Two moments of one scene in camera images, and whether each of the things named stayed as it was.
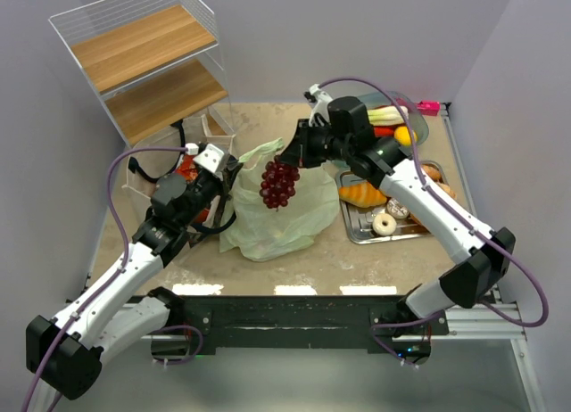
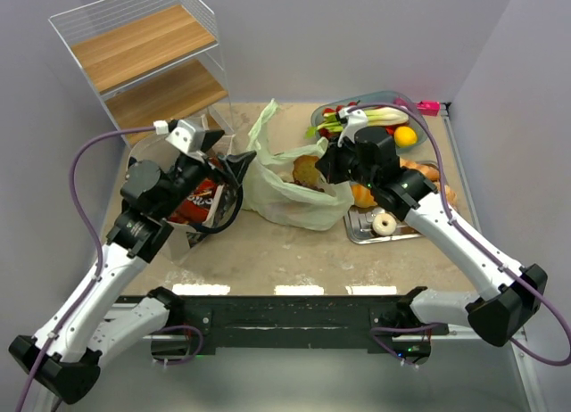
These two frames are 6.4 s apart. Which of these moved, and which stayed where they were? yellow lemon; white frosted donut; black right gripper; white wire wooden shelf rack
Moved: black right gripper
Stayed: white wire wooden shelf rack; yellow lemon; white frosted donut
